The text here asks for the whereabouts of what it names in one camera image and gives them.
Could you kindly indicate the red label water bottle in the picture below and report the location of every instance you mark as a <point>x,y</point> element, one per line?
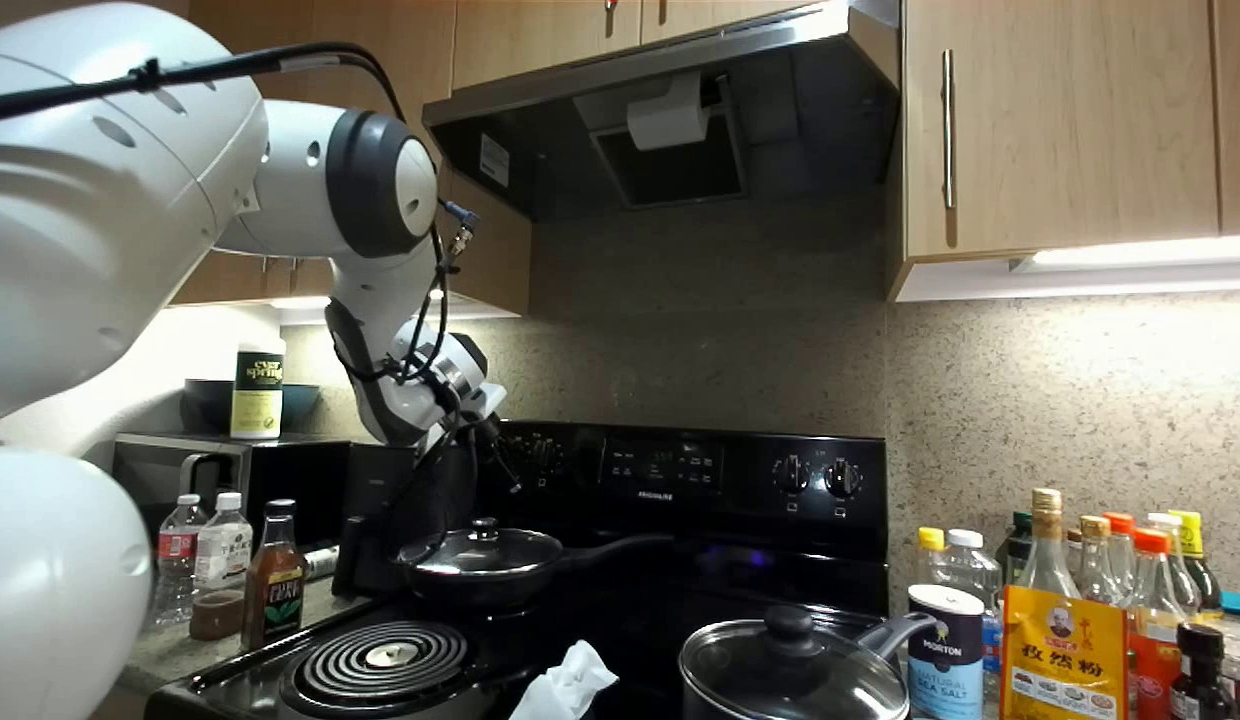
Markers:
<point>178,562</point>

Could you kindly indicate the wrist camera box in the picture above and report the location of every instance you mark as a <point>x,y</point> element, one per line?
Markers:
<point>486,399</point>

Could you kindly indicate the white roll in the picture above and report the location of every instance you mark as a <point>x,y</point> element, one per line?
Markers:
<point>665,116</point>

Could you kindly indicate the black stove knob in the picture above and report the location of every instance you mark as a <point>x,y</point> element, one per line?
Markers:
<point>791,474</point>
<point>840,478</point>

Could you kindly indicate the green canister white lid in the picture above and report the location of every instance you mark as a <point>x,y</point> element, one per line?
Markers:
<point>256,394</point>

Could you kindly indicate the white crumpled cloth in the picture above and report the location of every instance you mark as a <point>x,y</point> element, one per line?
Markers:
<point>566,687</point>

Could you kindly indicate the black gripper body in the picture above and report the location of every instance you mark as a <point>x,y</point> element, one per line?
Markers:
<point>471,443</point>

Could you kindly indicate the clear water bottle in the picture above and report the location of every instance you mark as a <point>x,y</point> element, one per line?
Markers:
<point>223,562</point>

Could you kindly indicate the glass pot lid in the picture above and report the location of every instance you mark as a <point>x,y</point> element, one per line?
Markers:
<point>780,680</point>

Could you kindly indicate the small black cap bottle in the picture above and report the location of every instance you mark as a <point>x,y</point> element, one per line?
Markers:
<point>1203,666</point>

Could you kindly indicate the steel range hood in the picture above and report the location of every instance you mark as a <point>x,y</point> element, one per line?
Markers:
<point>805,122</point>

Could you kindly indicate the short wooden cabinet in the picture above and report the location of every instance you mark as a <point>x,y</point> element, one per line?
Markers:
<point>543,32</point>

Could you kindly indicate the blue salt canister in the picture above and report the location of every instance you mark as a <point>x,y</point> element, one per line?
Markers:
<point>946,654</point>

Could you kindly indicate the teal bottle cap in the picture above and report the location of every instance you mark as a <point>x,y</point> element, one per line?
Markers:
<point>1234,600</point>

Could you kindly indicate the black pot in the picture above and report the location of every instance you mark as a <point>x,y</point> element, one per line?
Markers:
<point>901,635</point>

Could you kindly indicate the dark green bottle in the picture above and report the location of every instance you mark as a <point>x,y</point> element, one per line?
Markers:
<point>1014,546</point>

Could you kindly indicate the orange cap bottle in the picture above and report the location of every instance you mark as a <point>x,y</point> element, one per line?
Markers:
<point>1116,526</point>

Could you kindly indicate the yellow cap clear bottle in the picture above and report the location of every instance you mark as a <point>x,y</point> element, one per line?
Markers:
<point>930,542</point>

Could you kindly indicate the yellow label bottle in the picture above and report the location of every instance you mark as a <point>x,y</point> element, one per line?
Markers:
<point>1063,654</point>

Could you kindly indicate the yellow cap green bottle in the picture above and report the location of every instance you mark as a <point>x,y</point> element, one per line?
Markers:
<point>1190,533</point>

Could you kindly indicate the tan cap bottle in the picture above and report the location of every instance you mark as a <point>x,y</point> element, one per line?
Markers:
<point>1094,533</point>

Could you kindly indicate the brown sauce bottle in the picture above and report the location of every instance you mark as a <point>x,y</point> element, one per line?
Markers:
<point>276,587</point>

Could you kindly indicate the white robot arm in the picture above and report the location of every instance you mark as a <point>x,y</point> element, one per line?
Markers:
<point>100,201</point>

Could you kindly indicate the black pan with lid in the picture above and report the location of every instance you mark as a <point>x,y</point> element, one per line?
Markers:
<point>486,551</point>

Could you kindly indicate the black air fryer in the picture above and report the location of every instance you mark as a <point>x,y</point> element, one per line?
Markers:
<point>380,521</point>

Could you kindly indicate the black electric stove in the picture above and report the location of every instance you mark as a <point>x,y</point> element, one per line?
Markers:
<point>727,533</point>

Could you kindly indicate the white light strip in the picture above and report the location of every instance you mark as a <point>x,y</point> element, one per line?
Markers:
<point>302,308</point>
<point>1124,264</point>

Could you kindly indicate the dark teal bowl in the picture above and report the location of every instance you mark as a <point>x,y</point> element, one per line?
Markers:
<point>302,404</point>

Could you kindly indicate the white cap clear bottle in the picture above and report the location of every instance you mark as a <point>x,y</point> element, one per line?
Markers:
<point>969,565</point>

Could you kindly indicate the cream cap bottle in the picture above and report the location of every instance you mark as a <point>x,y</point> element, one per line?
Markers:
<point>1166,521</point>

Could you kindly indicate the dark countertop appliance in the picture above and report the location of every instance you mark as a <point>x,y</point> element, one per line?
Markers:
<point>292,487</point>

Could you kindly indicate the black frying pan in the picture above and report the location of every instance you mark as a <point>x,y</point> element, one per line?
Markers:
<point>472,592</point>

